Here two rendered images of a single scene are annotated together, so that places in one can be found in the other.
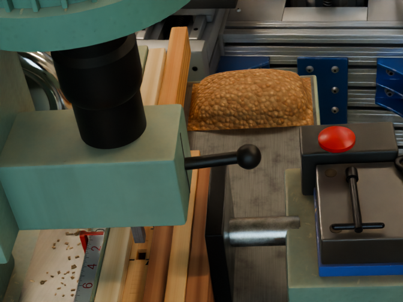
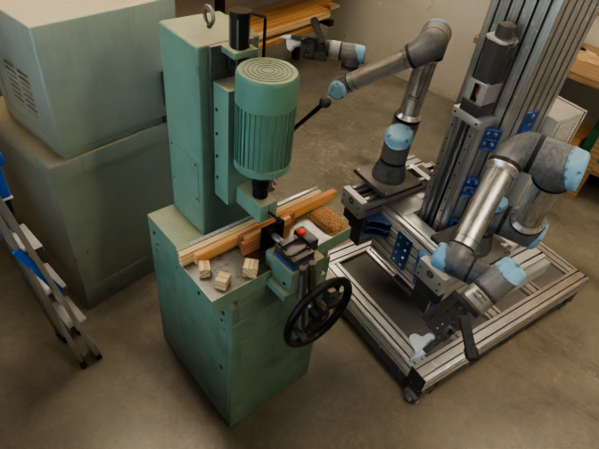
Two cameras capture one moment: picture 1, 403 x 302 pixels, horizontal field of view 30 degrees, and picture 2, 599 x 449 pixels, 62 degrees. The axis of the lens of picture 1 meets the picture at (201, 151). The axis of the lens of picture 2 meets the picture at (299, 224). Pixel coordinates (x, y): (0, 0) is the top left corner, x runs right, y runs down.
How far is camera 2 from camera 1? 1.15 m
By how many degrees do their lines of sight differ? 27
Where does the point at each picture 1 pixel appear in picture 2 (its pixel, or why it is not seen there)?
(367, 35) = (421, 239)
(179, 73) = (316, 200)
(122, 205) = (251, 210)
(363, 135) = (309, 236)
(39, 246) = not seen: hidden behind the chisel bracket
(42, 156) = (244, 190)
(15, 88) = not seen: hidden behind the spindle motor
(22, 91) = not seen: hidden behind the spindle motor
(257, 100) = (324, 219)
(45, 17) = (240, 167)
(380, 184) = (299, 246)
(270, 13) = (406, 210)
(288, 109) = (328, 227)
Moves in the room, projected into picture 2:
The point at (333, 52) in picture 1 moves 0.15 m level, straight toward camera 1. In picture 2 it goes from (409, 237) to (384, 249)
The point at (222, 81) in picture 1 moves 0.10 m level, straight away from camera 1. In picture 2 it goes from (323, 209) to (340, 199)
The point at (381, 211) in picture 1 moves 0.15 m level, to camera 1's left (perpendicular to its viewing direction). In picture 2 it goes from (291, 249) to (256, 225)
